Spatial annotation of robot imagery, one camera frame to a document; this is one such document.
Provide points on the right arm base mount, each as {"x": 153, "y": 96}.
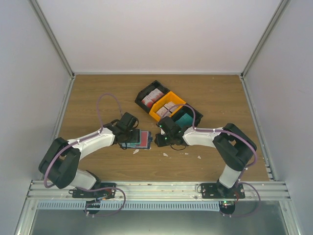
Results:
{"x": 227, "y": 197}

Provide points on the left aluminium frame post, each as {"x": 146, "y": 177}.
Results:
{"x": 47, "y": 28}

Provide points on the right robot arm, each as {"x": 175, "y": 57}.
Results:
{"x": 235, "y": 148}

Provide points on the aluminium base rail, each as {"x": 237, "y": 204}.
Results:
{"x": 166, "y": 191}

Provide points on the teal credit card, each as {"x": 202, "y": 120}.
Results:
{"x": 134, "y": 140}

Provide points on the white pink cards stack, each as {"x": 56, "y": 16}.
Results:
{"x": 166, "y": 107}

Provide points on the black bin left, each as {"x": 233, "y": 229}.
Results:
{"x": 146, "y": 91}

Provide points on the red patterned cards stack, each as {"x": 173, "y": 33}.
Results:
{"x": 152, "y": 97}

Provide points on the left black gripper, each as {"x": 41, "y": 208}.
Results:
{"x": 135, "y": 138}

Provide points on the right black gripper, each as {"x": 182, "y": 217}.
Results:
{"x": 160, "y": 143}

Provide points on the grey slotted cable duct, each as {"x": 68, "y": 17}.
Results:
{"x": 130, "y": 205}

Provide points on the black bin right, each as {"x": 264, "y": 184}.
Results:
{"x": 183, "y": 110}

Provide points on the orange bin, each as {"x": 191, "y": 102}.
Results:
{"x": 169, "y": 97}

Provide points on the black bin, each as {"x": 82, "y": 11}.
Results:
{"x": 146, "y": 91}
{"x": 183, "y": 110}

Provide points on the aluminium frame post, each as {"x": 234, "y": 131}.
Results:
{"x": 265, "y": 36}
{"x": 47, "y": 28}

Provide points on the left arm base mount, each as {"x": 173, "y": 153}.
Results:
{"x": 94, "y": 197}

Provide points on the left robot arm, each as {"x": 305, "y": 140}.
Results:
{"x": 60, "y": 163}

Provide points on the right aluminium frame post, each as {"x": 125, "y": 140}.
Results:
{"x": 265, "y": 36}

